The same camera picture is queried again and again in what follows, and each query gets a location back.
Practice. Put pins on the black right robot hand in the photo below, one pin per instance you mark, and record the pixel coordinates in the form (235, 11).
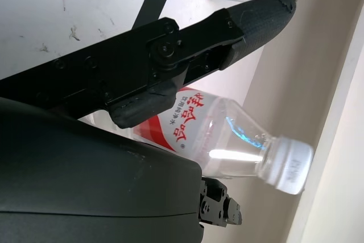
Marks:
(85, 186)

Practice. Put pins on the clear water bottle red label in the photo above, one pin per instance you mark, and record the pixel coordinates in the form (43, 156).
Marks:
(221, 140)

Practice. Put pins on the black tape strip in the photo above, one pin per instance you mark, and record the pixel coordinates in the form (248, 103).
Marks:
(150, 6)

